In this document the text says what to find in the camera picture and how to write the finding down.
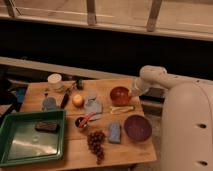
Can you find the orange bowl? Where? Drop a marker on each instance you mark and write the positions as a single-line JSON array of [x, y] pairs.
[[120, 96]]

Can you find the yellow round fruit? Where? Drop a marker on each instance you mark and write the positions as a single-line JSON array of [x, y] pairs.
[[77, 100]]

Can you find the small dark object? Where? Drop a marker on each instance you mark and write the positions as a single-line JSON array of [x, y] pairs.
[[79, 84]]

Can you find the blue grey cloth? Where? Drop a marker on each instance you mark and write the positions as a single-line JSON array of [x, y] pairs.
[[92, 105]]

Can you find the green plastic tray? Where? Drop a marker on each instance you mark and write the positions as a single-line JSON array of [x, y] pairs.
[[21, 143]]

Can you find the blue grey cup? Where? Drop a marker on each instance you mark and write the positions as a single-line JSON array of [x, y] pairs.
[[49, 103]]

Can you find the black sponge block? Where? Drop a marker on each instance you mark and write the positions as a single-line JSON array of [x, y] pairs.
[[46, 126]]

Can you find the bunch of dark grapes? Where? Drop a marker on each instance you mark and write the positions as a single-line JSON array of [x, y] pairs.
[[94, 142]]

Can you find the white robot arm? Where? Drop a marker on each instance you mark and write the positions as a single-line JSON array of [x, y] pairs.
[[187, 118]]

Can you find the purple bowl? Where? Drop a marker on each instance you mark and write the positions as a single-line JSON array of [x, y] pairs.
[[138, 128]]

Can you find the small dark cup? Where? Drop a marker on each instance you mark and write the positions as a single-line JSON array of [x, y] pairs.
[[78, 123]]

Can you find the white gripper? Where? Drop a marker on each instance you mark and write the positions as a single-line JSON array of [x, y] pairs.
[[139, 87]]

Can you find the red spoon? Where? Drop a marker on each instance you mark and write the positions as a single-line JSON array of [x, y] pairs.
[[86, 119]]

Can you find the blue sponge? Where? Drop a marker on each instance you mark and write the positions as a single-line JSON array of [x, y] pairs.
[[114, 133]]

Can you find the yellow green banana peel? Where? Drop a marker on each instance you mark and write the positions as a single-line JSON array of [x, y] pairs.
[[121, 109]]

